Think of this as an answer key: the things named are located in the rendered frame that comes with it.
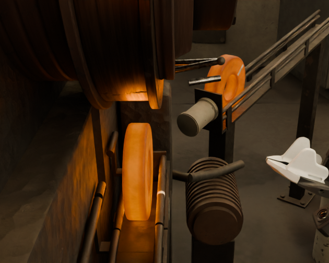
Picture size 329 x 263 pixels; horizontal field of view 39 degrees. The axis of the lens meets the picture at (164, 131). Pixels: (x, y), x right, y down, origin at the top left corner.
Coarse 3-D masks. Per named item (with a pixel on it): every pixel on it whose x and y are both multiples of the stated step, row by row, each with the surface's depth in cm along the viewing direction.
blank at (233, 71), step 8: (224, 56) 111; (232, 56) 111; (224, 64) 109; (232, 64) 112; (240, 64) 115; (208, 72) 109; (216, 72) 108; (224, 72) 109; (232, 72) 113; (240, 72) 116; (224, 80) 110; (232, 80) 117; (240, 80) 117; (208, 88) 109; (216, 88) 108; (224, 88) 111; (232, 88) 117; (240, 88) 118; (224, 96) 112; (232, 96) 117; (224, 104) 113
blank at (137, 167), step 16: (128, 128) 70; (144, 128) 70; (128, 144) 68; (144, 144) 68; (128, 160) 67; (144, 160) 67; (128, 176) 66; (144, 176) 66; (128, 192) 67; (144, 192) 67; (128, 208) 68; (144, 208) 68
